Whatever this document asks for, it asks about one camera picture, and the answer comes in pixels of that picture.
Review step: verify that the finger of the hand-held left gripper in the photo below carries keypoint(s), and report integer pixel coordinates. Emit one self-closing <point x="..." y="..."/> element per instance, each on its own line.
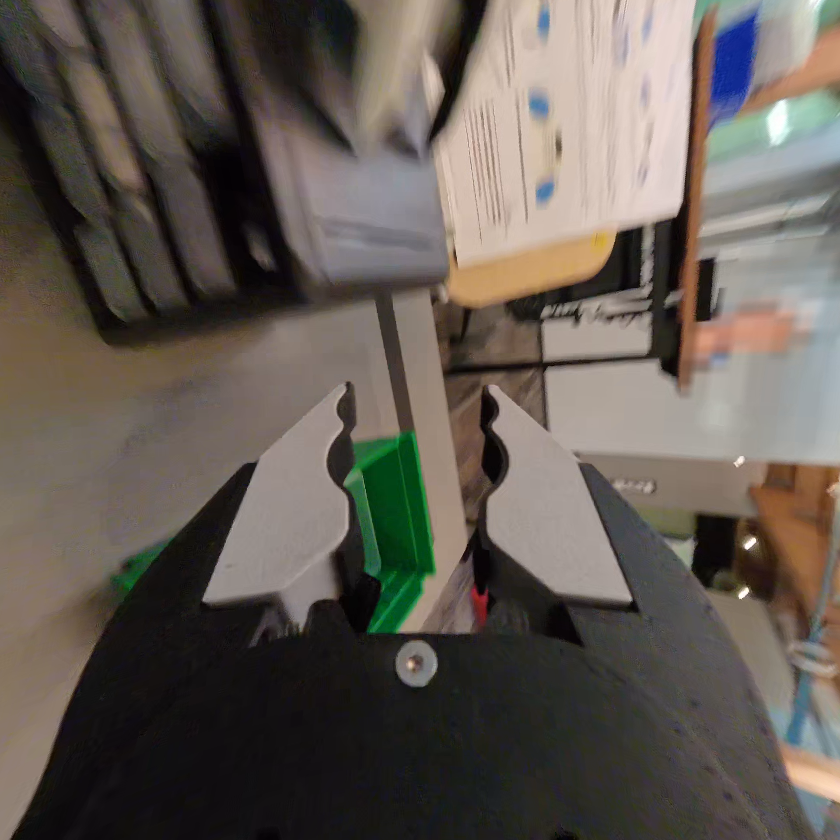
<point x="394" y="79"/>

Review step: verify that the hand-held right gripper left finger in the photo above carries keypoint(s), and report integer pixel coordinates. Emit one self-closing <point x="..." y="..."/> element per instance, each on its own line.
<point x="282" y="525"/>

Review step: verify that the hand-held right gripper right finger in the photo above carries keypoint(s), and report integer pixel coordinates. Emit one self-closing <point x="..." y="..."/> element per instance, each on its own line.
<point x="558" y="525"/>

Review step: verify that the green plastic bin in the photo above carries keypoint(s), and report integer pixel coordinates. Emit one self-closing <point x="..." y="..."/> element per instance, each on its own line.
<point x="394" y="499"/>

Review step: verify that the black drawer cabinet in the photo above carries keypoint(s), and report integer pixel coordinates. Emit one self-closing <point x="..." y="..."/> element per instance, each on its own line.
<point x="367" y="223"/>

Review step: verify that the stack of clear drawers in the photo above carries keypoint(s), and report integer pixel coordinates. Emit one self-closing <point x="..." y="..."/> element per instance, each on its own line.
<point x="131" y="197"/>

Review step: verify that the printed instruction sheet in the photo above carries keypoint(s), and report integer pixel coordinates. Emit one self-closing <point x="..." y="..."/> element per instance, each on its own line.
<point x="571" y="131"/>

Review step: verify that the blue plastic bin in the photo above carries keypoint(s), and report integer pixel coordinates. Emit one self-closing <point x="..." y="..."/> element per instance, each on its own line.
<point x="735" y="65"/>

